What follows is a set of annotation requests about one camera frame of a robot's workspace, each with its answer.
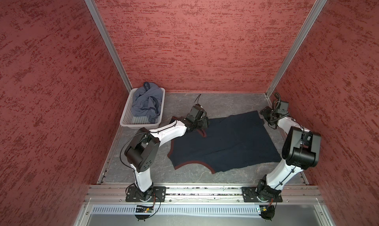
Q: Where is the right circuit board with wires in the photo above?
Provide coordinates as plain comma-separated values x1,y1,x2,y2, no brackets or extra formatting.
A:
260,205,276,221

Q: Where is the white plastic laundry basket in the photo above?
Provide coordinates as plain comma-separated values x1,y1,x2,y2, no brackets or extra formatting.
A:
119,87,165,129

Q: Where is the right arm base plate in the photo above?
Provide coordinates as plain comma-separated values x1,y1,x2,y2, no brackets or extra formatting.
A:
241,186,283,203

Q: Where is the circuit board with wires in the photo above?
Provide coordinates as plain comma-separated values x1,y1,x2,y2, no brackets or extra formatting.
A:
260,205,276,221
134,205,156,221

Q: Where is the left circuit board with wires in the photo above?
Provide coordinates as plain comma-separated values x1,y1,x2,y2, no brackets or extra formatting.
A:
134,205,156,221

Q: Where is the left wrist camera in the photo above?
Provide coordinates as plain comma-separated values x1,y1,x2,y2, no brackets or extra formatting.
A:
188,104,206,121

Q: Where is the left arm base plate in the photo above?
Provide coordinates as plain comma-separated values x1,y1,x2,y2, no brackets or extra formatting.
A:
125,184,167,203

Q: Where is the navy tank top red trim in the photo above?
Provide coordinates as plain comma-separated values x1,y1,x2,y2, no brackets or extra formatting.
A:
167,111,281,174

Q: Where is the aluminium corner post left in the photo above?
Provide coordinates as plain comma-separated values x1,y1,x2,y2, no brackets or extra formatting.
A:
84,0,132,92

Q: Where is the grey-blue tank top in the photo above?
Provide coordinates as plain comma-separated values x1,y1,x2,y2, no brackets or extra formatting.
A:
131,82,163,123

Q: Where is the aluminium corner post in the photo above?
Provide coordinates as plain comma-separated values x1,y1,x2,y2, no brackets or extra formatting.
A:
84,0,132,92
265,0,328,100

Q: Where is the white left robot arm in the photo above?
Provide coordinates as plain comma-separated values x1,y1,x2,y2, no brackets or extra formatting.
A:
123,116,210,194

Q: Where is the aluminium front rail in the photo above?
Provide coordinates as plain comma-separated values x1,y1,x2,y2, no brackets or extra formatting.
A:
84,184,325,205

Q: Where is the aluminium corner post right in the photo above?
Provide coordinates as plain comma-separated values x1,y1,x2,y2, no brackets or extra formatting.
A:
265,0,328,100

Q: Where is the slotted white cable duct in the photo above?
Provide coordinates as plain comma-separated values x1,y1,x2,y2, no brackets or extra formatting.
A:
91,204,261,217

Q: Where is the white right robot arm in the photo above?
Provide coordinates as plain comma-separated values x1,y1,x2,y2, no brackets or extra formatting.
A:
256,107,321,202

